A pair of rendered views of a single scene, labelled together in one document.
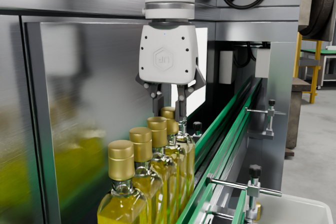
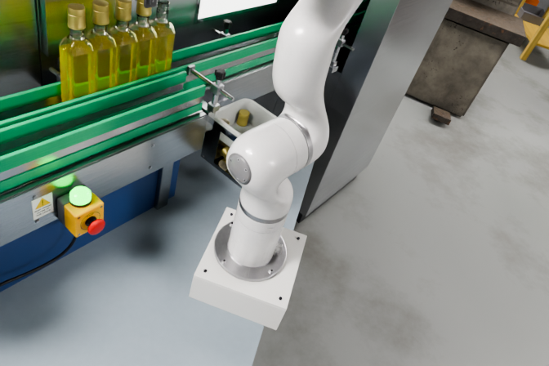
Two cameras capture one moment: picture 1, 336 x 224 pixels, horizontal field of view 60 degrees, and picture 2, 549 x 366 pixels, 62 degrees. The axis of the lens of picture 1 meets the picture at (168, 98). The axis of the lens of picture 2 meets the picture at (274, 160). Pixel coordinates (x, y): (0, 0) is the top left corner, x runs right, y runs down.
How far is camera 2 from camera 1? 0.72 m
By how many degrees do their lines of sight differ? 25
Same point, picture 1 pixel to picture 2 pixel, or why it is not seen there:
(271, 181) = (335, 122)
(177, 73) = not seen: outside the picture
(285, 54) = not seen: outside the picture
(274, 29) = not seen: outside the picture
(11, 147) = not seen: outside the picture
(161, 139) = (122, 15)
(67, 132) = not seen: outside the picture
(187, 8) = not seen: outside the picture
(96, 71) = not seen: outside the picture
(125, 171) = (75, 24)
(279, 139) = (358, 79)
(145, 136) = (100, 8)
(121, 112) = not seen: outside the picture
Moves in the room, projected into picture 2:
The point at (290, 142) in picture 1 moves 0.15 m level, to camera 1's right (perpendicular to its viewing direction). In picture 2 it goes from (458, 107) to (475, 113)
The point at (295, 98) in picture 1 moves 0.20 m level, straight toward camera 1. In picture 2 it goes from (494, 49) to (486, 54)
